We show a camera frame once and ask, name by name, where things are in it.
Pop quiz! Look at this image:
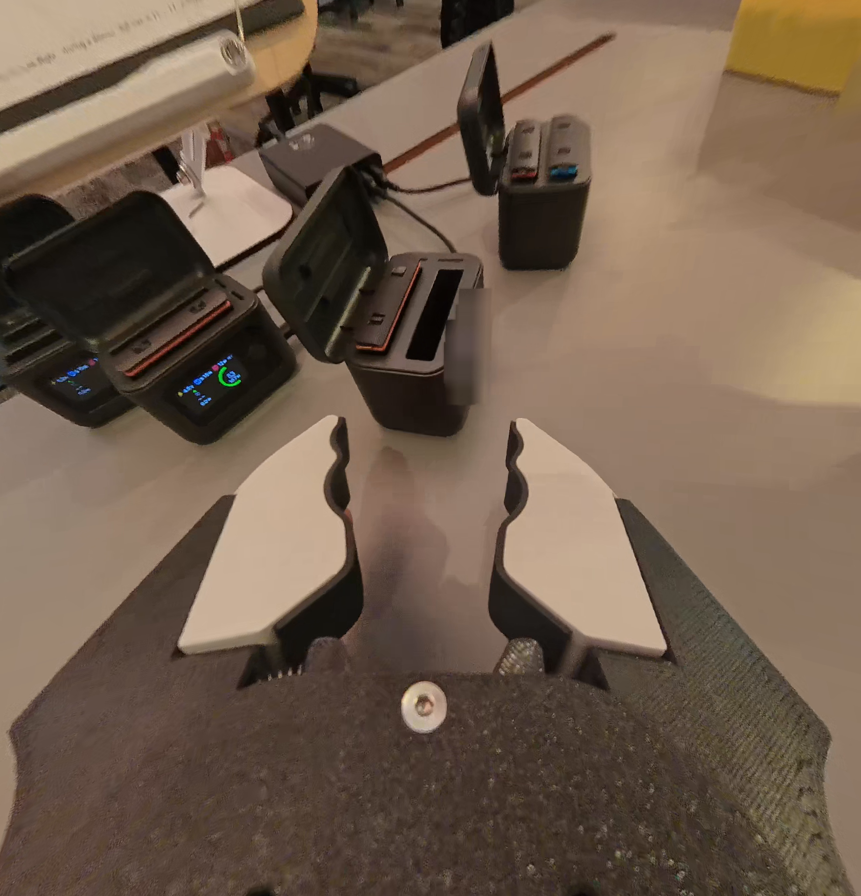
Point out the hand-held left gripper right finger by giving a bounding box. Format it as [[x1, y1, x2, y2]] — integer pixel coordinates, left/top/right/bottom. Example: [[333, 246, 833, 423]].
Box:
[[488, 418, 669, 660]]

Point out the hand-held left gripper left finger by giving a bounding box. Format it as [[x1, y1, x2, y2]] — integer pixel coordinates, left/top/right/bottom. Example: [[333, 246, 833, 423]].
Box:
[[176, 414, 365, 657]]

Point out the black battery orange rim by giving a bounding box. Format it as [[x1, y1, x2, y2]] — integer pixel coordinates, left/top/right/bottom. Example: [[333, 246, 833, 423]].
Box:
[[355, 258, 423, 353], [509, 120, 543, 184], [123, 297, 234, 379]]

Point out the black battery charging case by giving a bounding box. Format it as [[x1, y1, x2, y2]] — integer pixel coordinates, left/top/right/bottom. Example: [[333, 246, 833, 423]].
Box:
[[263, 164, 489, 437], [457, 41, 594, 272], [4, 190, 299, 447], [0, 195, 134, 429]]

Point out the black battery blue rim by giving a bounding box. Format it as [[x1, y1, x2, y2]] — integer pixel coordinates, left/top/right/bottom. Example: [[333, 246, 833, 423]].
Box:
[[546, 115, 582, 182]]

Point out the yellow plastic bin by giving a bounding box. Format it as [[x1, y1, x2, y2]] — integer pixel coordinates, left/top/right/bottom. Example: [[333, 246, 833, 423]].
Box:
[[724, 0, 861, 99]]

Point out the black charging hub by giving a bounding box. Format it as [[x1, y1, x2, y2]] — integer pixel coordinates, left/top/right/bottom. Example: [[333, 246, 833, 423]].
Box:
[[259, 125, 384, 204]]

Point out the black chair base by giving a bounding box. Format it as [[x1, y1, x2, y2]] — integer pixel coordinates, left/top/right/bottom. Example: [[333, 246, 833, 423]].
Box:
[[256, 63, 361, 148]]

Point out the instruction sheet on wooden stand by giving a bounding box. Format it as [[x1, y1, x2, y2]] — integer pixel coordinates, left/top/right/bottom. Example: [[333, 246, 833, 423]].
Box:
[[0, 0, 319, 204]]

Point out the black office chair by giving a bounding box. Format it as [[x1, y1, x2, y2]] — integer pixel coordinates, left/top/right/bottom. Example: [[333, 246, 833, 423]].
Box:
[[439, 0, 517, 50]]

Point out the white paper poster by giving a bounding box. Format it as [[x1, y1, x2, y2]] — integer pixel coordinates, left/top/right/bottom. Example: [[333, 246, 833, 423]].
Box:
[[0, 0, 307, 141]]

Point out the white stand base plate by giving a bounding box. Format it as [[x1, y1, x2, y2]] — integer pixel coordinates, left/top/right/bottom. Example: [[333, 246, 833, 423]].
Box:
[[161, 164, 293, 270]]

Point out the black charging cable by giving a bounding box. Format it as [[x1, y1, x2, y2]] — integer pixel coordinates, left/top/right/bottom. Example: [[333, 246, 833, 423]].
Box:
[[385, 175, 473, 196], [382, 192, 459, 254]]

